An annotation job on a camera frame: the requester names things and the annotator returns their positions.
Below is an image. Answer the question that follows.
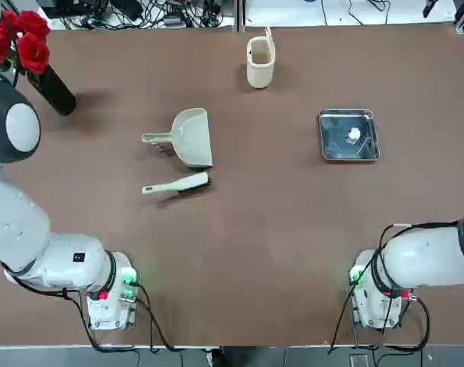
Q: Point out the red rose bouquet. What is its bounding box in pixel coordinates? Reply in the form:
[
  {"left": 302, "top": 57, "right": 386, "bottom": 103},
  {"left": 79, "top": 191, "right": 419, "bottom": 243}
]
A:
[{"left": 0, "top": 10, "right": 51, "bottom": 76}]

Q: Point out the beige plastic dustpan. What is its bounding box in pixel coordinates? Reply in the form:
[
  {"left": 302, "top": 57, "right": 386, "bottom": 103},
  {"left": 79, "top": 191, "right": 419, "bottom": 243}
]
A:
[{"left": 141, "top": 107, "right": 215, "bottom": 171}]

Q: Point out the square metal tray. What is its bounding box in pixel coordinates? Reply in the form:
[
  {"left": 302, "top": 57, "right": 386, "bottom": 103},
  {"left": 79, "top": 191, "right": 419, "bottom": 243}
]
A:
[{"left": 317, "top": 108, "right": 381, "bottom": 164}]

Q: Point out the beige bin with lid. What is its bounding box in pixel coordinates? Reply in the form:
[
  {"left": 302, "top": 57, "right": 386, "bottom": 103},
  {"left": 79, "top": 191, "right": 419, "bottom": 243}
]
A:
[{"left": 245, "top": 24, "right": 277, "bottom": 90}]

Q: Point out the black base cable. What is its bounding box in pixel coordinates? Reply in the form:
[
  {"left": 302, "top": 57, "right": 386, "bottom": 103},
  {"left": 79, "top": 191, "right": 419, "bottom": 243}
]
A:
[
  {"left": 131, "top": 281, "right": 221, "bottom": 353},
  {"left": 328, "top": 281, "right": 357, "bottom": 355}
]

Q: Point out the black cylindrical vase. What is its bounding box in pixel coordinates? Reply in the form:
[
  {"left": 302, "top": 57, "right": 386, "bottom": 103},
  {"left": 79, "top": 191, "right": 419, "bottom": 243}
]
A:
[{"left": 26, "top": 64, "right": 77, "bottom": 117}]

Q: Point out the beige hand brush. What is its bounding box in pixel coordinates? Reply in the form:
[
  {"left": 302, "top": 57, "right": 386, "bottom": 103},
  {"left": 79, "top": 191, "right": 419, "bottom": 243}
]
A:
[{"left": 141, "top": 171, "right": 212, "bottom": 196}]

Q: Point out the black finned power supply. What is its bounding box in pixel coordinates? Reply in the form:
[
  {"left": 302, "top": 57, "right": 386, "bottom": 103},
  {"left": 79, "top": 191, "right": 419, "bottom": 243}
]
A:
[{"left": 36, "top": 0, "right": 111, "bottom": 20}]

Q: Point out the aluminium profile post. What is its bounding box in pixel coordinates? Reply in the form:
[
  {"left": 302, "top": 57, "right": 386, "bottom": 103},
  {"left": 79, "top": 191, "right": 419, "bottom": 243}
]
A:
[{"left": 233, "top": 0, "right": 246, "bottom": 34}]

